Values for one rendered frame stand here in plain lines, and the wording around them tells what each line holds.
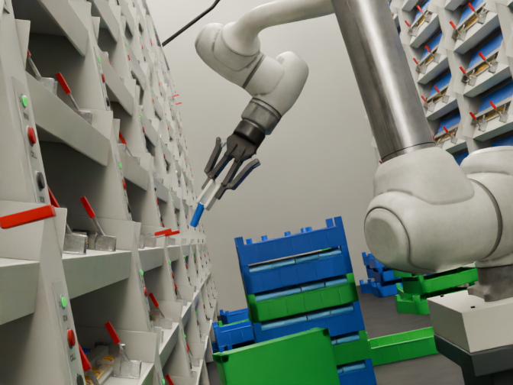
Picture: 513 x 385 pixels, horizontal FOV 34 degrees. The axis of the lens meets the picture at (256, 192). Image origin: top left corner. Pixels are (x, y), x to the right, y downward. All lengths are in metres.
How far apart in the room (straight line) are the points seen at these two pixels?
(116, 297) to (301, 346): 0.85
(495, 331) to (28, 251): 0.98
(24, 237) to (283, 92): 1.40
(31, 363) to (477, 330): 0.94
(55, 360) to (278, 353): 1.46
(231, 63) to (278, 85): 0.13
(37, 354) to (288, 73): 1.45
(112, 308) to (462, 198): 0.63
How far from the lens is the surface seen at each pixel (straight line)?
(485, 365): 1.54
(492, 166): 1.62
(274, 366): 2.20
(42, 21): 1.44
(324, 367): 2.25
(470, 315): 1.54
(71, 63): 1.51
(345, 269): 2.37
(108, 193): 1.47
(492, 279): 1.65
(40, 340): 0.78
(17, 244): 0.77
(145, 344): 1.47
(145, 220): 2.17
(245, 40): 2.07
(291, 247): 2.35
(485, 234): 1.54
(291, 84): 2.11
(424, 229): 1.45
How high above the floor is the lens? 0.48
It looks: 3 degrees up
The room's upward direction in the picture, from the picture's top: 12 degrees counter-clockwise
